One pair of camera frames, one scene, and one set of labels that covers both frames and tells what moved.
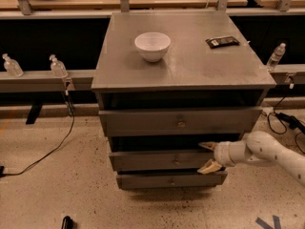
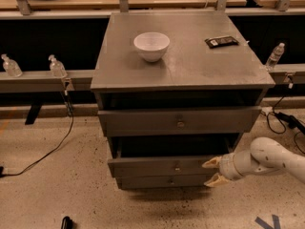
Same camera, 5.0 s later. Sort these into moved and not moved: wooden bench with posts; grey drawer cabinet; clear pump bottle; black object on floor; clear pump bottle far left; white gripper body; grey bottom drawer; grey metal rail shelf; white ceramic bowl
Moved: white gripper body
Not moved: white ceramic bowl; wooden bench with posts; grey metal rail shelf; black object on floor; clear pump bottle; grey drawer cabinet; grey bottom drawer; clear pump bottle far left
